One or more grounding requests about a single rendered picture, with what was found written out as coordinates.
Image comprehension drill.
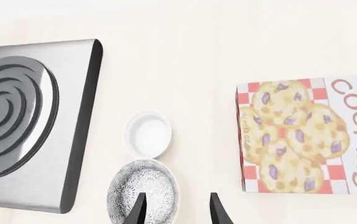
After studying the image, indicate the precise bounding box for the printed cookies box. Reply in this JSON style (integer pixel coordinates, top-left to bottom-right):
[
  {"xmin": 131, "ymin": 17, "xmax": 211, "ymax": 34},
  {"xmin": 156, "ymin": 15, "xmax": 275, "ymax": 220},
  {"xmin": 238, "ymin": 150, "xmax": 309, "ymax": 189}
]
[{"xmin": 236, "ymin": 73, "xmax": 357, "ymax": 194}]

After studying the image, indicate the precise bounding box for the white ramekin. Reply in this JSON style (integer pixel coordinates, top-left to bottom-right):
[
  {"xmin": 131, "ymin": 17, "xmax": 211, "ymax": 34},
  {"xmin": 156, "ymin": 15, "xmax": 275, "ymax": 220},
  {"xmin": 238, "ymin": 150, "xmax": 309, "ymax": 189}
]
[{"xmin": 123, "ymin": 110, "xmax": 173, "ymax": 159}]

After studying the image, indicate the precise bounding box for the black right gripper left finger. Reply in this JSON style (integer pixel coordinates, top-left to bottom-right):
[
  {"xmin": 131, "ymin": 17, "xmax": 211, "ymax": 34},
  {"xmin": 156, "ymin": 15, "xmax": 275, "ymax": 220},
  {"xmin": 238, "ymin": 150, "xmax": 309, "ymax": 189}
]
[{"xmin": 123, "ymin": 192, "xmax": 147, "ymax": 224}]

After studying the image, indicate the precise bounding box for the black white patterned bowl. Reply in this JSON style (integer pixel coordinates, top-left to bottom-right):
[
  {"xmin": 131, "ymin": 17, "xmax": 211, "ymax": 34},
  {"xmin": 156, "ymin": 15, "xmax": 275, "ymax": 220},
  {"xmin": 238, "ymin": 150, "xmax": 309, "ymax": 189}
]
[{"xmin": 107, "ymin": 159, "xmax": 181, "ymax": 224}]

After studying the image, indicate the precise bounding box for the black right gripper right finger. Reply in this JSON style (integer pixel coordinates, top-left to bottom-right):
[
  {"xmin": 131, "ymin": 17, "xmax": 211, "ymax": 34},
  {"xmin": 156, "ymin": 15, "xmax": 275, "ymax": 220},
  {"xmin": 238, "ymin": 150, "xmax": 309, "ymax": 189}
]
[{"xmin": 209, "ymin": 192, "xmax": 236, "ymax": 224}]

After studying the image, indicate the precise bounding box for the flat stove plate with rings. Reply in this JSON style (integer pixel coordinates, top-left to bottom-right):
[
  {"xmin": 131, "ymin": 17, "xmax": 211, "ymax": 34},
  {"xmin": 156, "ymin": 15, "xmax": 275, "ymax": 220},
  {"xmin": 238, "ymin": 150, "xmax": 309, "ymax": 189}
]
[{"xmin": 0, "ymin": 38, "xmax": 103, "ymax": 215}]

